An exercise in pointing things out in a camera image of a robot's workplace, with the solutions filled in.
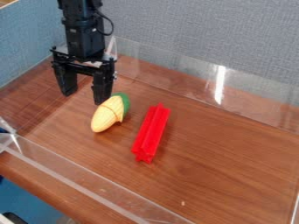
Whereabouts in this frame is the red star-shaped plastic block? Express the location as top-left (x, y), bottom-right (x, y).
top-left (131, 103), bottom-right (171, 164)

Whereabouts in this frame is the clear acrylic back wall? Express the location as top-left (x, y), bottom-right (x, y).
top-left (116, 38), bottom-right (299, 135)

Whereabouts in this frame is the clear acrylic front wall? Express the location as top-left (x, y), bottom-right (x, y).
top-left (0, 136), bottom-right (194, 224)

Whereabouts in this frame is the yellow toy corn cob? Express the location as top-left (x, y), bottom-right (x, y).
top-left (91, 93), bottom-right (131, 133)

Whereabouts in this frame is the clear acrylic left bracket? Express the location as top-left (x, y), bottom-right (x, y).
top-left (0, 116), bottom-right (23, 154)

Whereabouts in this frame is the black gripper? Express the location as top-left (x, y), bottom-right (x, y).
top-left (51, 47), bottom-right (118, 105)

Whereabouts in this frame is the black cable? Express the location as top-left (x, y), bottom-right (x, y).
top-left (95, 10), bottom-right (115, 37)

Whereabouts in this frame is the clear acrylic corner bracket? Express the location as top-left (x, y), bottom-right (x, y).
top-left (106, 37), bottom-right (118, 60)

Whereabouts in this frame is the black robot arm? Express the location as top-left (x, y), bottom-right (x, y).
top-left (51, 0), bottom-right (118, 105)

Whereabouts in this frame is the clear acrylic wall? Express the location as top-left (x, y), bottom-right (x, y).
top-left (116, 38), bottom-right (299, 135)
top-left (0, 136), bottom-right (194, 224)

